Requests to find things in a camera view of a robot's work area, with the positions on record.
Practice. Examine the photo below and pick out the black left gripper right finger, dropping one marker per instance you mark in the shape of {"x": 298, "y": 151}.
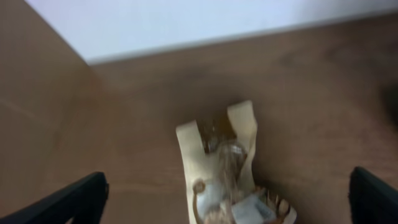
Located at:
{"x": 371, "y": 200}

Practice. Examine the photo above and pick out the brown white snack pouch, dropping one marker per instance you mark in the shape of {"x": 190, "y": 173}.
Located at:
{"x": 217, "y": 154}

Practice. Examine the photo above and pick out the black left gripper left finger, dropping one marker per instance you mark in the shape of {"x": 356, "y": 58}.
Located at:
{"x": 80, "y": 202}

